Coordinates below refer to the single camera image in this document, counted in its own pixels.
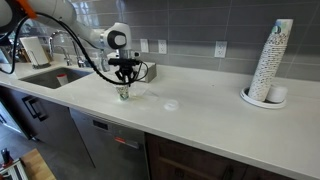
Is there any dark grey cabinet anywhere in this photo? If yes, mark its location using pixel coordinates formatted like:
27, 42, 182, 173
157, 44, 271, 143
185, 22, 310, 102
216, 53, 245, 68
0, 85, 96, 168

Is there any steel kitchen sink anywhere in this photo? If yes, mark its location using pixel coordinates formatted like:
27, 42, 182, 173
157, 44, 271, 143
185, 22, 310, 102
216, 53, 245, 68
19, 66, 95, 90

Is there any brown wooden cabinet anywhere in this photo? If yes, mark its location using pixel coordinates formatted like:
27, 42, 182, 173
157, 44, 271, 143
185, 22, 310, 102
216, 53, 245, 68
144, 132, 296, 180

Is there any small chrome tap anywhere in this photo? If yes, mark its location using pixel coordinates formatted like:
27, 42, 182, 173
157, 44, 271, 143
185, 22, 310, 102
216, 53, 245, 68
54, 44, 73, 67

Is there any light wooden platform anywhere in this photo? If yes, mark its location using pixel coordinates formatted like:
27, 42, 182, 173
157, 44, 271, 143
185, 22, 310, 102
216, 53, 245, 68
19, 148, 57, 180

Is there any tall stack of paper cups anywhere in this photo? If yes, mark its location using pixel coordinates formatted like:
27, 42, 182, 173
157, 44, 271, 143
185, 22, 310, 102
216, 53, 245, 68
247, 18, 295, 102

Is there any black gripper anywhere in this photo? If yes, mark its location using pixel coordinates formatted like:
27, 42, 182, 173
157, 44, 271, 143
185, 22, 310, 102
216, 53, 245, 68
114, 64, 138, 87

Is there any black cabinet handle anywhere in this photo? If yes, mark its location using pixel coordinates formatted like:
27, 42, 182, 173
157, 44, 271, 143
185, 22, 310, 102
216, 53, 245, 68
21, 95, 50, 122

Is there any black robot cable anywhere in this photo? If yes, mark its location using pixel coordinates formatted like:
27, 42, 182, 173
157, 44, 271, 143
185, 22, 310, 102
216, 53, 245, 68
0, 12, 150, 87

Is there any tall chrome faucet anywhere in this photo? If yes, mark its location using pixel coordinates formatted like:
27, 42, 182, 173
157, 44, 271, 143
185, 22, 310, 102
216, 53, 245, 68
48, 30, 87, 69

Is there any black wire rack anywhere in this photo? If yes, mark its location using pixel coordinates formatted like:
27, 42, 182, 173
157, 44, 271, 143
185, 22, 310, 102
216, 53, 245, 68
25, 49, 52, 70

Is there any white cutting board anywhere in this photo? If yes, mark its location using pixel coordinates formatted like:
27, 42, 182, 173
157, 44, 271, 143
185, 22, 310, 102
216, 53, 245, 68
19, 36, 51, 66

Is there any red and white cup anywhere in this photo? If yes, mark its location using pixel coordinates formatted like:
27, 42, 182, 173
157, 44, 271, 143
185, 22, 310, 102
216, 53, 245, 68
55, 73, 69, 86

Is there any stainless steel dishwasher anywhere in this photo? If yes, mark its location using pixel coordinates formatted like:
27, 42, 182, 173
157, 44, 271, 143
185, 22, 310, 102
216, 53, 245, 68
69, 108, 151, 180

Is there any round white tray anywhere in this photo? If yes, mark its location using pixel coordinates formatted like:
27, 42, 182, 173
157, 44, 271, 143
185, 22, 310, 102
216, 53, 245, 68
239, 86, 288, 110

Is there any orange arm strap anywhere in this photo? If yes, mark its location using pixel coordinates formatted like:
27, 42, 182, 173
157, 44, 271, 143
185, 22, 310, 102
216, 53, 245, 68
16, 0, 38, 20

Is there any white and red equipment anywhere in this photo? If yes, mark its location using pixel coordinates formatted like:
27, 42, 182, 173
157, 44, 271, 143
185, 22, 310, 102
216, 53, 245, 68
0, 147, 30, 180

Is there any white wall outlet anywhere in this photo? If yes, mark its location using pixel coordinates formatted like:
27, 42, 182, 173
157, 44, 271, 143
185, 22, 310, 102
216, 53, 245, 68
139, 38, 150, 54
157, 39, 168, 55
213, 40, 229, 59

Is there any grey rectangular box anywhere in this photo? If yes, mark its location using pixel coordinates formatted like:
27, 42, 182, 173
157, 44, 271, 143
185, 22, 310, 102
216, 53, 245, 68
134, 61, 158, 84

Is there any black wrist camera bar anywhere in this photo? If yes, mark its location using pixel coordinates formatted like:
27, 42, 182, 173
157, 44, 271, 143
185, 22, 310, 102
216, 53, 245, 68
107, 57, 141, 67

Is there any soap dispenser bottle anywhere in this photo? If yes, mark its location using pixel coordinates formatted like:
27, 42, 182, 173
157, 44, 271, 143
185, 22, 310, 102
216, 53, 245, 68
98, 49, 111, 73

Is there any patterned paper cup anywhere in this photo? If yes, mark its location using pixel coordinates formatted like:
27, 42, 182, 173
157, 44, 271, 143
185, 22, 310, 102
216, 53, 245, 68
115, 84, 131, 102

